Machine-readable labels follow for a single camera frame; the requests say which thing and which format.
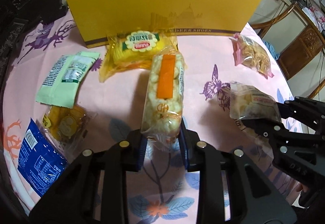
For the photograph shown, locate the rice cracker pack orange label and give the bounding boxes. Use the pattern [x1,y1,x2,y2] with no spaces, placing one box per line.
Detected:
[141,50,185,151]

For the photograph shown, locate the bun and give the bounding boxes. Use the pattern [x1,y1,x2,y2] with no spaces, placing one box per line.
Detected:
[230,82,282,148]

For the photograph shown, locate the pink bag of chips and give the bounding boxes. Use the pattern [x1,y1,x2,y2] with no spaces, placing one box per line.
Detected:
[231,33,274,79]

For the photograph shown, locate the light green snack packet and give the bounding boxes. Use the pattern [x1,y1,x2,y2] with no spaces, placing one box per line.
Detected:
[35,51,100,108]

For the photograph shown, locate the person's right hand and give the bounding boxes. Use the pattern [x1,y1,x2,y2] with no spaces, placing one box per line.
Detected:
[296,183,315,208]

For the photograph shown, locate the wooden chair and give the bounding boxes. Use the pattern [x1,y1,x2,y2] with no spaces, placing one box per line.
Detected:
[251,3,324,100]

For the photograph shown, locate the blue cloth on chair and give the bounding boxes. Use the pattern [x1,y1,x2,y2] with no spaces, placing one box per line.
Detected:
[263,40,280,60]

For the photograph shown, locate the round cake clear packet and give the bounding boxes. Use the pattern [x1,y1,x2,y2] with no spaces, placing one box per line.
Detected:
[41,105,94,147]

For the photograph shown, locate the blue snack packet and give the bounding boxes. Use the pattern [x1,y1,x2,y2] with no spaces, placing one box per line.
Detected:
[18,119,68,197]

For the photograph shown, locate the yellow bread snack packet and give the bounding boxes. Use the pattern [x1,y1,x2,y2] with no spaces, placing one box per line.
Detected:
[99,28,178,83]

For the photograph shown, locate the yellow cardboard shoe box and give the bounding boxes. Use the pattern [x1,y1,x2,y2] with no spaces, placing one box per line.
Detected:
[67,0,261,48]

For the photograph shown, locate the dark carved wooden furniture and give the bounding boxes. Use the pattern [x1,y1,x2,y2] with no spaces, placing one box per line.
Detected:
[1,0,68,83]

